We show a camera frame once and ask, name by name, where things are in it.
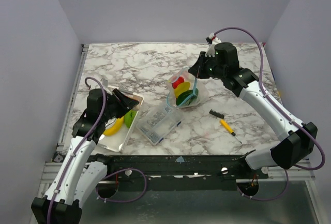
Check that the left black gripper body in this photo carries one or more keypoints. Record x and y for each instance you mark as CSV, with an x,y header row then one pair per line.
x,y
116,107

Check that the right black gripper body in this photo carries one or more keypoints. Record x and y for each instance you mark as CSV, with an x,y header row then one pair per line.
x,y
197,66

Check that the yellow star fruit slice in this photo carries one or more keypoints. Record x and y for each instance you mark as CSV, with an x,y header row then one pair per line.
x,y
182,88

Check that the red strawberry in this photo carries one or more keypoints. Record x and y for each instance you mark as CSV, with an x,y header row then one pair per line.
x,y
179,81

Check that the clear zip top bag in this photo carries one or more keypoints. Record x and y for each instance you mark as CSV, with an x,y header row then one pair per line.
x,y
195,83

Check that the green leafy vegetable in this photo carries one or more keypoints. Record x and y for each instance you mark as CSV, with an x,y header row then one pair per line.
x,y
187,98

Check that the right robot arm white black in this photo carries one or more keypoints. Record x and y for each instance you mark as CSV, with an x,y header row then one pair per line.
x,y
296,137

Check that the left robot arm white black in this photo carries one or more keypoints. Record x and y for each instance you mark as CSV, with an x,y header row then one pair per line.
x,y
64,200

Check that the green kiwi slice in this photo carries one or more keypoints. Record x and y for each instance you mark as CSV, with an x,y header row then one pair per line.
x,y
129,117

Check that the yellow banana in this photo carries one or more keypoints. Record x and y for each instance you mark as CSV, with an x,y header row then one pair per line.
x,y
113,128

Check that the white perforated plastic basket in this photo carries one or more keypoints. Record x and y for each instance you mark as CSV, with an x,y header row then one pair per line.
x,y
116,142

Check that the clear plastic screw box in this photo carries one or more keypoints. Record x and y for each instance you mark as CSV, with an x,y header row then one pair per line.
x,y
159,122

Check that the black bit holder strip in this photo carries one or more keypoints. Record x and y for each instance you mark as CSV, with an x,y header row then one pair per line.
x,y
216,114

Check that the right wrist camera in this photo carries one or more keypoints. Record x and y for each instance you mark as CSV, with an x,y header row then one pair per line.
x,y
212,41

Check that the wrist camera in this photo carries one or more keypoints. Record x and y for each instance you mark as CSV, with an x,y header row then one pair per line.
x,y
104,82
212,41

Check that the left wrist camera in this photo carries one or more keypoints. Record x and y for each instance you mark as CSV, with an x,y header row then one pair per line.
x,y
104,82

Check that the yellow handled screwdriver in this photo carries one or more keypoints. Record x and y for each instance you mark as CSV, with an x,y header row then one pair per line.
x,y
229,129

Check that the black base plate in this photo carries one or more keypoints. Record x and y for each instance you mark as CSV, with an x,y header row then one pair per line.
x,y
181,173

